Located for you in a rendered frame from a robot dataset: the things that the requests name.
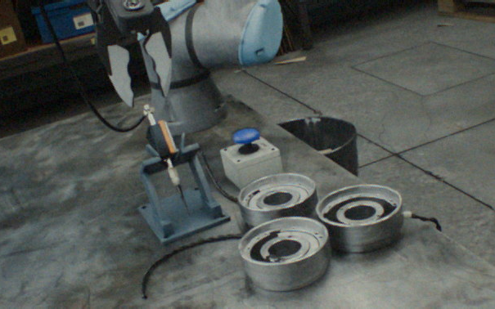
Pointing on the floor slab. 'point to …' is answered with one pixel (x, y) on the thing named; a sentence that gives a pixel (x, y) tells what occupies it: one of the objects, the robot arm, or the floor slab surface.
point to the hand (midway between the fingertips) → (147, 94)
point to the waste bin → (328, 138)
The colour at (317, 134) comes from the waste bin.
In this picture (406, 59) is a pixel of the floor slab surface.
